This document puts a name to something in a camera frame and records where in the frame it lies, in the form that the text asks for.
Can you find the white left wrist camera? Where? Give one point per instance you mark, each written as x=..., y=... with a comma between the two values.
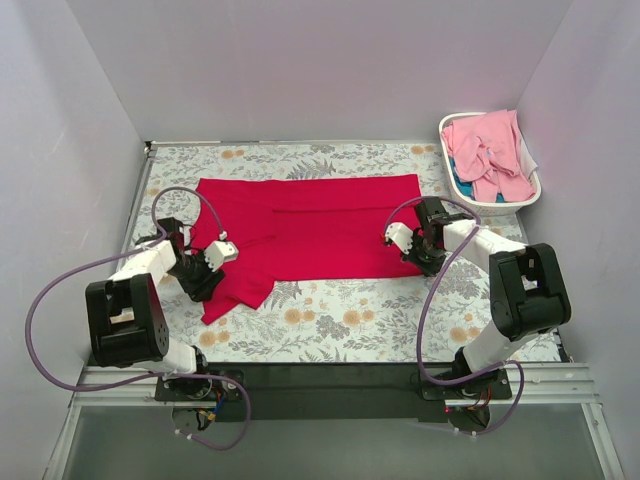
x=219, y=253

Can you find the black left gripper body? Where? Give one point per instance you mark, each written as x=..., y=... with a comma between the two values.
x=205, y=284

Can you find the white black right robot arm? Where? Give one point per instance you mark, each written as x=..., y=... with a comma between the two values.
x=527, y=294

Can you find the pink t shirt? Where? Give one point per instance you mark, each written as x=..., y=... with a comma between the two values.
x=487, y=152

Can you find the blue garment in basket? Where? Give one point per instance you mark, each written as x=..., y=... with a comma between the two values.
x=465, y=188

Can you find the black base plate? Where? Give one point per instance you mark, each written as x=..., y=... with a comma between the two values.
x=327, y=391

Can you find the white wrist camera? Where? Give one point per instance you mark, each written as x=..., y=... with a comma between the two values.
x=400, y=235
x=219, y=253

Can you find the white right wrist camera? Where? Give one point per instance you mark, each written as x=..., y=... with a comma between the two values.
x=400, y=235

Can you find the white laundry basket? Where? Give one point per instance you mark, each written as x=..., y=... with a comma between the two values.
x=492, y=208

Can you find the aluminium frame rail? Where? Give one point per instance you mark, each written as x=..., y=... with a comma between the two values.
x=545, y=383

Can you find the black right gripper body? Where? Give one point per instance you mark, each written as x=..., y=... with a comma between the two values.
x=426, y=261

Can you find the red t shirt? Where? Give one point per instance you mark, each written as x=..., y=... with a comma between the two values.
x=299, y=230

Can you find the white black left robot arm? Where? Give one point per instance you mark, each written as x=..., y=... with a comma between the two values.
x=126, y=321

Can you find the floral table mat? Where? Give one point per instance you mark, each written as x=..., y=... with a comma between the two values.
x=390, y=320

